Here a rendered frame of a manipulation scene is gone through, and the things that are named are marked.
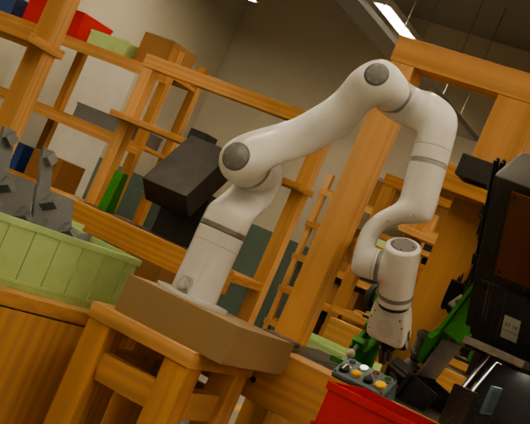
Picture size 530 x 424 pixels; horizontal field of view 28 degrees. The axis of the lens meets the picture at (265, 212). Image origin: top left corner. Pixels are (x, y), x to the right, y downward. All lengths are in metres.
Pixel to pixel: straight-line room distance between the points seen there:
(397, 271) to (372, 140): 1.07
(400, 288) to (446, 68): 1.15
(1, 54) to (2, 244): 9.05
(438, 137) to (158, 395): 0.88
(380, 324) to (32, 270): 0.88
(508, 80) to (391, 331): 1.12
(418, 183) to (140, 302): 0.72
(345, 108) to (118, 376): 0.84
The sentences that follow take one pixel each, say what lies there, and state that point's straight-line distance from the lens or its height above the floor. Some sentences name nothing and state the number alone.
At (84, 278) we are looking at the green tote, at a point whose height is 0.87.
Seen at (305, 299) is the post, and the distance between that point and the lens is 3.42.
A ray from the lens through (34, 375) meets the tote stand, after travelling 2.78.
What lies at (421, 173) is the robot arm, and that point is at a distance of 2.48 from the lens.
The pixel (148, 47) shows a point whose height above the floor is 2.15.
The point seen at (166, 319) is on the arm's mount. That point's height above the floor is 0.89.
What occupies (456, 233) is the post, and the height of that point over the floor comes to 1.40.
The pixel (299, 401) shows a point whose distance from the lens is 2.73.
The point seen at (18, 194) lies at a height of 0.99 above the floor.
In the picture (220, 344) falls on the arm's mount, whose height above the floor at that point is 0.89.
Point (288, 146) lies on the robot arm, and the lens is 2.57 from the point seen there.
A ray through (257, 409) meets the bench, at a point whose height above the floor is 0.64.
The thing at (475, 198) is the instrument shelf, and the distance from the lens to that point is 3.17.
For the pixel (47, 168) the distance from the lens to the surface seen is 3.07.
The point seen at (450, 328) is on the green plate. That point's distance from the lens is 2.87.
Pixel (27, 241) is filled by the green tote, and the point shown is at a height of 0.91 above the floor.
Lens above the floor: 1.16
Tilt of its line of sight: 1 degrees up
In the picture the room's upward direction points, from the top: 23 degrees clockwise
